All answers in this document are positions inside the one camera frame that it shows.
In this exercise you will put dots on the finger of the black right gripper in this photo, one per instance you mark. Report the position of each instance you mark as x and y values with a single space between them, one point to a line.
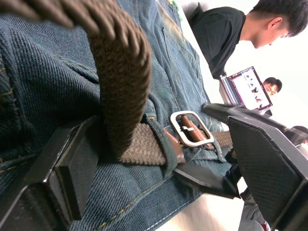
240 111
207 178

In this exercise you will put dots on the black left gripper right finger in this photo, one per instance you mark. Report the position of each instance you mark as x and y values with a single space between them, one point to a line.
269 168

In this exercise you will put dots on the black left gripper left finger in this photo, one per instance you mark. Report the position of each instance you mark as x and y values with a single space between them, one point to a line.
62 168

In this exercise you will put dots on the brown braided belt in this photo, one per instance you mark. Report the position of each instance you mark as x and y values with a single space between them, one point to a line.
120 72

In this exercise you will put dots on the blue denim shorts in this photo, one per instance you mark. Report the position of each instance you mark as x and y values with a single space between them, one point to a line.
48 72

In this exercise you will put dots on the open laptop with bright screen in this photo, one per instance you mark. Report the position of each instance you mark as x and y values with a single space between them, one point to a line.
252 89

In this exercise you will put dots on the person with dark hair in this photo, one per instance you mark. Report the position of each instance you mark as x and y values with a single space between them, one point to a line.
273 85

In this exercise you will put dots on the person in black t-shirt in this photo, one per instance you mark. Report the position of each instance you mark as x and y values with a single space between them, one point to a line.
216 36

